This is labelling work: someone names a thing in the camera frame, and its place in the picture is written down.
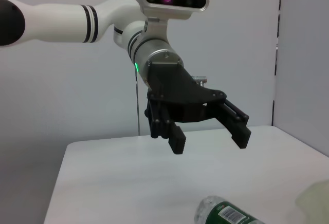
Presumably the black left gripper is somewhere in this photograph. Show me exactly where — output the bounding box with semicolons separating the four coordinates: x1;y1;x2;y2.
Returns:
144;61;252;155

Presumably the clear bottle green label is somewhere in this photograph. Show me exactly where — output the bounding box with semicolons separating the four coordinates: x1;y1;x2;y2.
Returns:
194;195;265;224

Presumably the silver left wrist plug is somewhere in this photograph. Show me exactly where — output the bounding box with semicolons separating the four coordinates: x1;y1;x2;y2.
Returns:
192;74;209;85

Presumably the translucent green fruit plate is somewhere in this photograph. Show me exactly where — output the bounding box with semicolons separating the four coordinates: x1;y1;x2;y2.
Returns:
295;179;329;224

